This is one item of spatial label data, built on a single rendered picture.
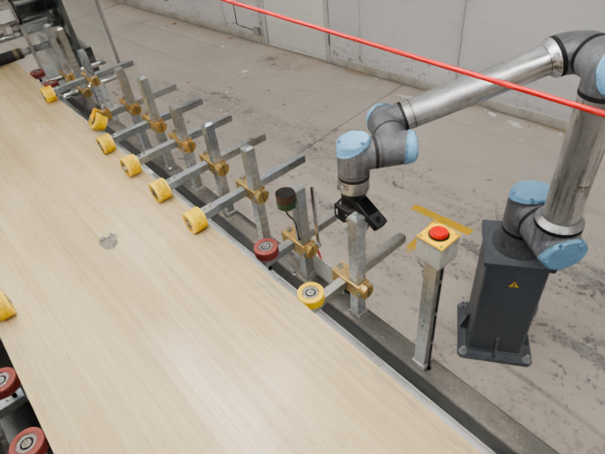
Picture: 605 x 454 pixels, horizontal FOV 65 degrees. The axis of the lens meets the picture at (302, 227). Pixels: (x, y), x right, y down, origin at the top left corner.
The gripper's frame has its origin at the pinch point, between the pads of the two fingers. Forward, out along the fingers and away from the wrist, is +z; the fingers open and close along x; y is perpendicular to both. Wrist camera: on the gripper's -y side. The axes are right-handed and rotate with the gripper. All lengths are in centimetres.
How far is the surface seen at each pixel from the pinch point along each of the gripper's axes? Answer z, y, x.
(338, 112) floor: 93, 190, -172
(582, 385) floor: 93, -62, -70
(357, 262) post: -3.6, -8.0, 9.3
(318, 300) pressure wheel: 2.4, -6.1, 23.7
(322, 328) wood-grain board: 2.9, -13.8, 29.2
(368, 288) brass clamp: 7.0, -10.7, 7.7
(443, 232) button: -30.2, -33.2, 7.7
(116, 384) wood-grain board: 3, 11, 79
